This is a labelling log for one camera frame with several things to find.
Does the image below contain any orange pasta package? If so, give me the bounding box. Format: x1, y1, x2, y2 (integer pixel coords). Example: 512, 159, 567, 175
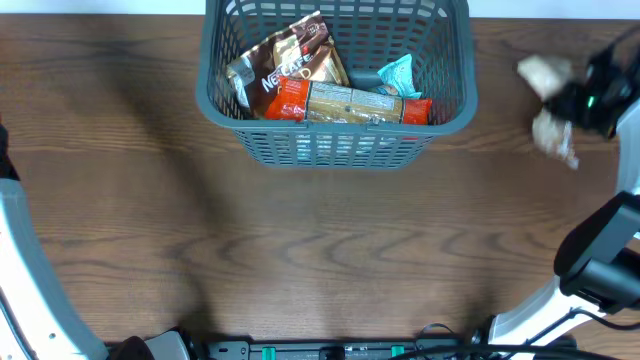
265, 77, 432, 125

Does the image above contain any white tissue multipack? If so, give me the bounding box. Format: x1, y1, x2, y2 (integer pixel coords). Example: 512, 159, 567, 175
295, 133, 397, 161

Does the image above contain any brown Nescafe Gold pouch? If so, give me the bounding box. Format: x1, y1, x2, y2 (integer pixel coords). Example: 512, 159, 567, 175
226, 11, 350, 118

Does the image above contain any grey plastic basket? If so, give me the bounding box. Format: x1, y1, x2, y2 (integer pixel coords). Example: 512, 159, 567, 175
196, 0, 478, 169

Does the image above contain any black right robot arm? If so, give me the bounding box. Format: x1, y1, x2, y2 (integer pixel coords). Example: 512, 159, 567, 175
469, 34, 639, 359

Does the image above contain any beige brown snack bag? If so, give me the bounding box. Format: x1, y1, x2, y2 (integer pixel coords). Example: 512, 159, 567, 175
517, 55, 579, 170

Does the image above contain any teal snack packet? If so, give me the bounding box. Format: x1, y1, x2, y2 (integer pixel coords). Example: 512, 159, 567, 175
370, 54, 422, 99

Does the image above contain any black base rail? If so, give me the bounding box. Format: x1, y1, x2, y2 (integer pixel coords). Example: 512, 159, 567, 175
199, 338, 579, 360

